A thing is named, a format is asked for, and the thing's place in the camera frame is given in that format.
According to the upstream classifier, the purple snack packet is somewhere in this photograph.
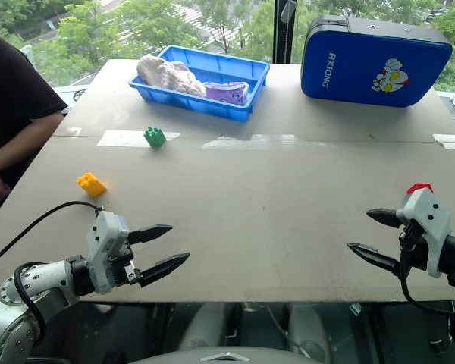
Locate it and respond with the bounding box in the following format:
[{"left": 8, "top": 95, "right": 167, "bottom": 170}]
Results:
[{"left": 203, "top": 80, "right": 250, "bottom": 107}]

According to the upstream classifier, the red toy block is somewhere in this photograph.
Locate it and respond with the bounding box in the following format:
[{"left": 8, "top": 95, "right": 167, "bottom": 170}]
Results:
[{"left": 406, "top": 183, "right": 434, "bottom": 195}]

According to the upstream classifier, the blue plastic bin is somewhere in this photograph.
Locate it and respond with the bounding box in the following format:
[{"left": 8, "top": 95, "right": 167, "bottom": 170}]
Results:
[{"left": 128, "top": 45, "right": 271, "bottom": 123}]

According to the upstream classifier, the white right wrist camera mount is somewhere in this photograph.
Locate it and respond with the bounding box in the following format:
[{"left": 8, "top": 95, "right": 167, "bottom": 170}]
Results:
[{"left": 395, "top": 187, "right": 451, "bottom": 278}]

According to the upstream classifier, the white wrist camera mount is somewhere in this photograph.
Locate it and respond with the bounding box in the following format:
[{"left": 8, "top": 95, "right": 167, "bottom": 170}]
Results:
[
  {"left": 395, "top": 187, "right": 451, "bottom": 278},
  {"left": 86, "top": 210, "right": 130, "bottom": 295}
]

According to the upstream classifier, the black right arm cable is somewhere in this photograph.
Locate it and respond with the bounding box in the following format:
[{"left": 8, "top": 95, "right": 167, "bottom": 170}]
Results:
[{"left": 398, "top": 221, "right": 455, "bottom": 317}]

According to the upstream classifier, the blue hard carry case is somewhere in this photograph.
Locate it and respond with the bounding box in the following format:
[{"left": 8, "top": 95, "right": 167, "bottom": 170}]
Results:
[{"left": 300, "top": 14, "right": 453, "bottom": 108}]

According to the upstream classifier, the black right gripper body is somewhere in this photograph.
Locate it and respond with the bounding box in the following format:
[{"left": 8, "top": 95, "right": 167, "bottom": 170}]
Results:
[{"left": 397, "top": 221, "right": 430, "bottom": 275}]

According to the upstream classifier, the grey robot torso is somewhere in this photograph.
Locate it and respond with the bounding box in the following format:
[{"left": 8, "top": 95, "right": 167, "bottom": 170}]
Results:
[{"left": 130, "top": 302, "right": 333, "bottom": 364}]

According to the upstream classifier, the person in black shirt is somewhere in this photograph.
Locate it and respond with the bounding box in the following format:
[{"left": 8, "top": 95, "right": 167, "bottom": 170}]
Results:
[{"left": 0, "top": 30, "right": 70, "bottom": 231}]

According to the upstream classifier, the yellow toy brick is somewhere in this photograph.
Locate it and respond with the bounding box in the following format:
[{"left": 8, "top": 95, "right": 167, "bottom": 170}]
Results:
[{"left": 76, "top": 171, "right": 108, "bottom": 198}]

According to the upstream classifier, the green toy brick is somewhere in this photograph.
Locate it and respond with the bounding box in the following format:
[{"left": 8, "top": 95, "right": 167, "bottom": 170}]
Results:
[{"left": 143, "top": 126, "right": 168, "bottom": 149}]

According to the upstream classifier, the black window frame post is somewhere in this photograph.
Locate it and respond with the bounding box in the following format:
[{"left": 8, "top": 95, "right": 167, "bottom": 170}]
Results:
[{"left": 272, "top": 0, "right": 299, "bottom": 64}]

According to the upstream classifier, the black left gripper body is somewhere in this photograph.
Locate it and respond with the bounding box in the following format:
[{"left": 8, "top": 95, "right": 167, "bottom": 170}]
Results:
[{"left": 111, "top": 240, "right": 143, "bottom": 287}]

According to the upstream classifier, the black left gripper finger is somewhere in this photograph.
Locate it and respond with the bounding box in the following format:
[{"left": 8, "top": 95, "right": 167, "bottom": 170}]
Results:
[
  {"left": 137, "top": 252, "right": 191, "bottom": 288},
  {"left": 127, "top": 224, "right": 174, "bottom": 246}
]

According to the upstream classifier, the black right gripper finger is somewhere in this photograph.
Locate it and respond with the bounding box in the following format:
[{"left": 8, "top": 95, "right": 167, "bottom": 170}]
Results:
[
  {"left": 366, "top": 208, "right": 402, "bottom": 229},
  {"left": 346, "top": 242, "right": 401, "bottom": 275}
]

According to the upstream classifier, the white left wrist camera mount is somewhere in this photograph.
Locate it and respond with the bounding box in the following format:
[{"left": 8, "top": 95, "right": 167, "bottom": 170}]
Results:
[{"left": 86, "top": 210, "right": 130, "bottom": 295}]

